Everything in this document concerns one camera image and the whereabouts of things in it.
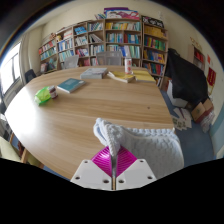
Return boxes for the papers on floor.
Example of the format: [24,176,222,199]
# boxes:
[170,107,193,132]

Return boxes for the white-backed chair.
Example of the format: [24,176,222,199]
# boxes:
[63,54,80,70]

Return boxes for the teal book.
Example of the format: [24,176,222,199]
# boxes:
[56,77,87,94]

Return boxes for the dark office chair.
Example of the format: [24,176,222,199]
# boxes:
[24,68,37,84]

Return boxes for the wooden bookshelf unit with books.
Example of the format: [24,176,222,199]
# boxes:
[37,6,169,76]

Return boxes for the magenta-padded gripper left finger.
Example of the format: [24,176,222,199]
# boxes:
[70,145,116,191]

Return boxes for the grey book stack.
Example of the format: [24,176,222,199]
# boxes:
[79,67,109,80]

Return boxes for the white knitted towel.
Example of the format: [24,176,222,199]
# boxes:
[92,117,185,180]

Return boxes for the red wall hanging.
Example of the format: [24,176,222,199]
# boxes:
[206,67,217,88]

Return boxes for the yellow folder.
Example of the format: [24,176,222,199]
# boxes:
[131,68,157,84]

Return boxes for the small wooden wall shelf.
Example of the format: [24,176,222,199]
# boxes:
[191,44,204,71]

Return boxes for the black cloth cover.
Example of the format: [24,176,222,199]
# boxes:
[164,48,209,106]

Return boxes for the green plastic bag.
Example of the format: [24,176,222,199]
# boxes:
[34,86,53,106]

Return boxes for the grey mesh chair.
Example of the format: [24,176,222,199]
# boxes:
[95,50,124,67]

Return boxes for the window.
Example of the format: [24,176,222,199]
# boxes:
[0,42,22,98]

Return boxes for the green-cushioned wooden chair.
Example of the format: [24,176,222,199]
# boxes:
[0,135,44,169]

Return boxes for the cardboard box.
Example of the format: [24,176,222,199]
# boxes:
[190,98,215,124]

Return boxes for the white box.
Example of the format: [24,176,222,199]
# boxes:
[166,79,189,108]

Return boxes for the open yellow book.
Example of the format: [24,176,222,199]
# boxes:
[106,70,136,84]

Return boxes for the clear plastic bag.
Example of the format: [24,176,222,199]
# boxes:
[199,111,216,134]

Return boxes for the white bottle with red label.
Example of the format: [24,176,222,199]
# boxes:
[123,57,133,75]

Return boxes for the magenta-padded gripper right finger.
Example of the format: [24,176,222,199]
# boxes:
[114,145,158,191]

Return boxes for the small dark-lidded jar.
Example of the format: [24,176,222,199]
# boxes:
[48,85,59,100]

